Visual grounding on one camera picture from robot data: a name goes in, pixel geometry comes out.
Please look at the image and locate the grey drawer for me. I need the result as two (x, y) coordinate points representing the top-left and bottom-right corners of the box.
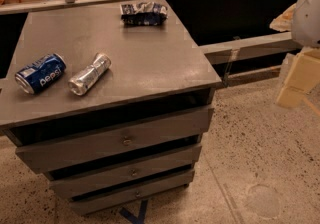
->
(70, 169), (195, 215)
(49, 143), (201, 199)
(16, 105), (213, 173)

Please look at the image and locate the bottom grey drawer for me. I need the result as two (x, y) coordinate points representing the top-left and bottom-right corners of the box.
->
(70, 169), (195, 215)

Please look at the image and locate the grey drawer cabinet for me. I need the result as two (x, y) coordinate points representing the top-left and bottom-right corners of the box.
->
(0, 4), (219, 203)

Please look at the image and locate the blue chip bag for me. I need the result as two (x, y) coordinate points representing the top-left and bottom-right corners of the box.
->
(120, 1), (168, 26)

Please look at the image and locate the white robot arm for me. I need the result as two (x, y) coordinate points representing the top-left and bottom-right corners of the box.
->
(269, 0), (320, 108)

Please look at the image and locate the middle grey drawer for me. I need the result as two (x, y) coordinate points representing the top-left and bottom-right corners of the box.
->
(49, 143), (201, 199)

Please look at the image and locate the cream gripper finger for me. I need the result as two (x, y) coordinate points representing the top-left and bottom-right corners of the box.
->
(275, 47), (320, 108)
(269, 4), (296, 32)

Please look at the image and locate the silver redbull can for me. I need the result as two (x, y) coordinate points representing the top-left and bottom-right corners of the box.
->
(68, 53), (111, 96)

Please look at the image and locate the top grey drawer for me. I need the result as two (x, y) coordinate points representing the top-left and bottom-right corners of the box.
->
(16, 105), (213, 173)

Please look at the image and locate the blue pepsi can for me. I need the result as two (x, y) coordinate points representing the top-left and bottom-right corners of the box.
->
(15, 53), (66, 94)

